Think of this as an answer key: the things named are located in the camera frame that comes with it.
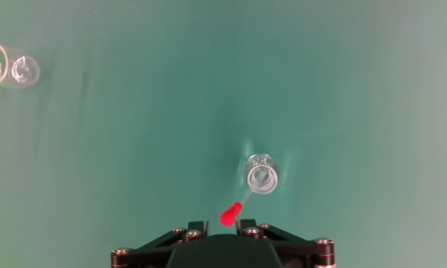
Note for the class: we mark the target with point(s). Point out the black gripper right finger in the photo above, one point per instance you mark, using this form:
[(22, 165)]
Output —
[(305, 255)]

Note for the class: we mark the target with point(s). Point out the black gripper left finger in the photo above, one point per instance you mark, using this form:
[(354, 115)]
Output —
[(141, 257)]

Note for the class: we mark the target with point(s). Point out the glass dropper with red bulb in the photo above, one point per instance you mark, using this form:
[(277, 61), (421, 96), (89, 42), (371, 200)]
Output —
[(229, 216)]

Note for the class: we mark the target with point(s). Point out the small clear glass bottle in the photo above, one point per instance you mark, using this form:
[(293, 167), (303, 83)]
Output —
[(262, 175)]

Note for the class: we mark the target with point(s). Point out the green table mat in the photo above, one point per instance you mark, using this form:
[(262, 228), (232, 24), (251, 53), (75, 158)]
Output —
[(208, 111)]

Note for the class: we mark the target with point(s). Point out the small glass beaker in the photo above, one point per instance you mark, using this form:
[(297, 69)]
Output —
[(24, 70)]

